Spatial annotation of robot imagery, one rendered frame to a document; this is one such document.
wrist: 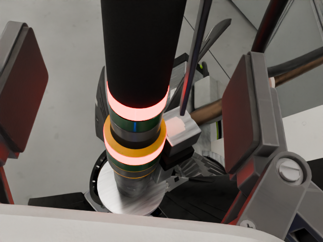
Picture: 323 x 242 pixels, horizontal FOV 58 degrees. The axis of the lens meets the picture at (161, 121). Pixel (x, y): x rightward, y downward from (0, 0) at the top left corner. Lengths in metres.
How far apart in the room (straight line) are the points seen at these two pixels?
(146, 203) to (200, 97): 0.50
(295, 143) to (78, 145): 1.52
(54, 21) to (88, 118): 1.00
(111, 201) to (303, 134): 0.47
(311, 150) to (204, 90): 0.29
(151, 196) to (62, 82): 2.00
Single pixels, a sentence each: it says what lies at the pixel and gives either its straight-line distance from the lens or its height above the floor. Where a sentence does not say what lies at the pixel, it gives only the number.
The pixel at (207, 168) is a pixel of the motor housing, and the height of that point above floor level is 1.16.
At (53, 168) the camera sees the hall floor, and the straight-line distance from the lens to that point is 1.93.
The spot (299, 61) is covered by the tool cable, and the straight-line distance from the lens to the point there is 0.31.
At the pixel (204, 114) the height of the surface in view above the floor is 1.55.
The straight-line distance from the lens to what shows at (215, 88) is 0.78.
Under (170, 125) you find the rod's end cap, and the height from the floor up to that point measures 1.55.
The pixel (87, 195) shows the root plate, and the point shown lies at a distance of 0.67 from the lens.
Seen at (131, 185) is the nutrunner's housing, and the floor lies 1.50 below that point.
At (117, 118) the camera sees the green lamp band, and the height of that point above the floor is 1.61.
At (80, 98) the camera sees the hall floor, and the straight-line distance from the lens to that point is 2.15.
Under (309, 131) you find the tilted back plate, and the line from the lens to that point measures 0.67.
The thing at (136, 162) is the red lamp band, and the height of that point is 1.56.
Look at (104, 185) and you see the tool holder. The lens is 0.31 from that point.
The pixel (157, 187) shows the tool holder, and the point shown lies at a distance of 0.31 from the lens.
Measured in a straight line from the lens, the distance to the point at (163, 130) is 0.20.
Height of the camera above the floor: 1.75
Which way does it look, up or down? 59 degrees down
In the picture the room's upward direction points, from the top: 12 degrees clockwise
